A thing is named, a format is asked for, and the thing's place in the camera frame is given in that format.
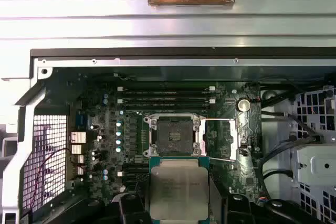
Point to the CPU socket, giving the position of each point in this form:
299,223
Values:
173,134

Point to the blue board connector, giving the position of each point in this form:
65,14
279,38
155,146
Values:
80,120

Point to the perforated metal vent panel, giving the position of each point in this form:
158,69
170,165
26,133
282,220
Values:
44,134

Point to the metal socket cover frame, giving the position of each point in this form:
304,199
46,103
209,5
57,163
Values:
202,137

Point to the black RAM slot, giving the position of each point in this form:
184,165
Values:
135,180
162,93
162,106
135,165

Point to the small silver capacitor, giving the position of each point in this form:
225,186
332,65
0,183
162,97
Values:
105,95
118,149
105,100
118,123
118,133
105,172
105,178
118,142

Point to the CPU with silver top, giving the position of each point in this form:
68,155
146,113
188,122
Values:
178,187

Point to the round silver coin battery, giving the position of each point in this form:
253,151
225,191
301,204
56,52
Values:
244,105

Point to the silver metal drive cage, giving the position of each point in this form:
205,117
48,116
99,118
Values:
315,161

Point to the silver metal port block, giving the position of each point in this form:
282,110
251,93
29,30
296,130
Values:
80,170
76,149
81,159
78,137

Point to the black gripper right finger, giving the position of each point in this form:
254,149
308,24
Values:
239,211

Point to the RAM slot with white clips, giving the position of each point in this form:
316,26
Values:
122,189
120,101
120,173
120,88

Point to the open black PC case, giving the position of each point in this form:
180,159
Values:
157,62

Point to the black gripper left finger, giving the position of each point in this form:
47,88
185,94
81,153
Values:
128,211

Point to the green motherboard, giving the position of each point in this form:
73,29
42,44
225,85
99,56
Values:
225,171

